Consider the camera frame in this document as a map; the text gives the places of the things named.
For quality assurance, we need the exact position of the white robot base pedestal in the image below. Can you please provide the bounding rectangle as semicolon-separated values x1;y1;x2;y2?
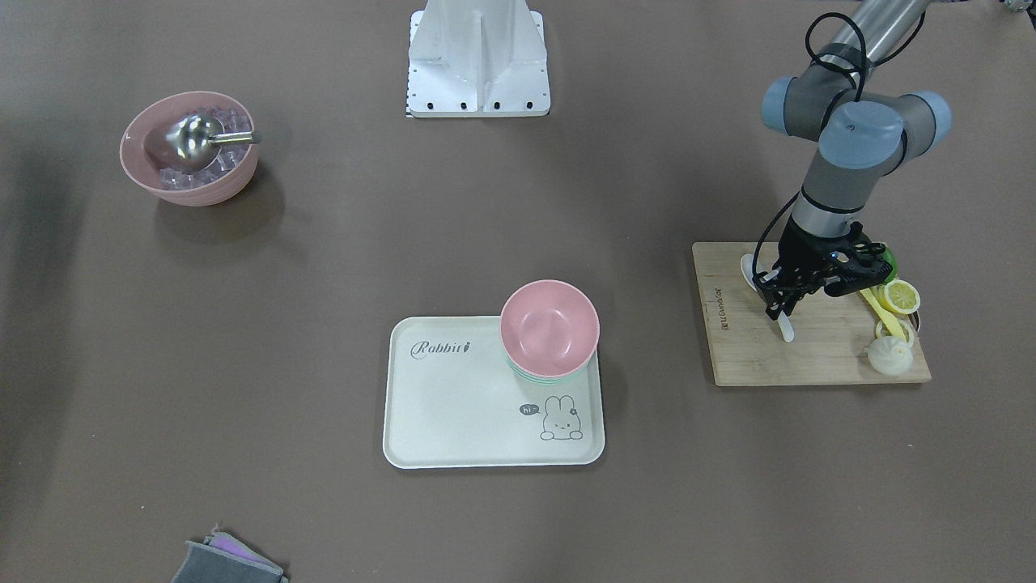
405;1;551;118

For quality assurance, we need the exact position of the lemon slice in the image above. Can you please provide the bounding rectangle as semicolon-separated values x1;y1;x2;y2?
876;279;921;315

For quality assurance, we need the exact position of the metal ice scoop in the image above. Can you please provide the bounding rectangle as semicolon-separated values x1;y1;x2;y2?
144;113;262;173

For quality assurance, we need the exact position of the small pink bowl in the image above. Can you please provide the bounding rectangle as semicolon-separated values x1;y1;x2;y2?
499;279;601;363

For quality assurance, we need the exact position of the cream rabbit tray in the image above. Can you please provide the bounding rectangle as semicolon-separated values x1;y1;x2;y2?
382;315;605;470

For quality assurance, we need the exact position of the white ceramic spoon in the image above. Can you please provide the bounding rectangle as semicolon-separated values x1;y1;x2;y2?
740;253;795;343

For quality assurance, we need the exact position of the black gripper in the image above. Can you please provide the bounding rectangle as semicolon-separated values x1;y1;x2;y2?
756;220;885;321

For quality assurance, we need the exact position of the grey folded cloth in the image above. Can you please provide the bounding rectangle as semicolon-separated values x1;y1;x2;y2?
172;529;290;582

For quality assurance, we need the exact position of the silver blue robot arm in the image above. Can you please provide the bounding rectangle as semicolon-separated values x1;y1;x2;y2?
750;1;953;320

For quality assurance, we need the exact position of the wooden cutting board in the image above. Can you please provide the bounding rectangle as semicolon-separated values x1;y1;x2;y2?
692;242;932;386

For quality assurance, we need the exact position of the large pink bowl with ice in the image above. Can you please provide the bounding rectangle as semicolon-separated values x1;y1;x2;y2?
119;90;259;206

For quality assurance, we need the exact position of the green lime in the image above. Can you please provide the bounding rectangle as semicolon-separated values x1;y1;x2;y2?
877;246;897;285

